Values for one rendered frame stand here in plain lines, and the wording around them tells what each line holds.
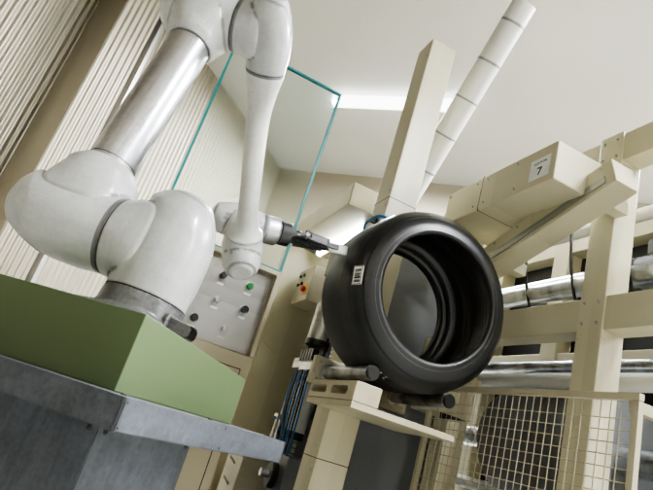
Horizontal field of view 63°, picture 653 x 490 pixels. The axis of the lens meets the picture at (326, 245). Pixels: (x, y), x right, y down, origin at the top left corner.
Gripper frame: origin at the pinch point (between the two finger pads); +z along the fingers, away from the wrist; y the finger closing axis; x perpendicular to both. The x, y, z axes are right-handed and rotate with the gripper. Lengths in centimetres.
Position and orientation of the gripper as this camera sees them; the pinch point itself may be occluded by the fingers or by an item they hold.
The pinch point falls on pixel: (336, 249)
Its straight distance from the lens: 174.1
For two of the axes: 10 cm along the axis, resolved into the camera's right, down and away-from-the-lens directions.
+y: -3.9, 2.2, 8.9
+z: 9.1, 2.5, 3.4
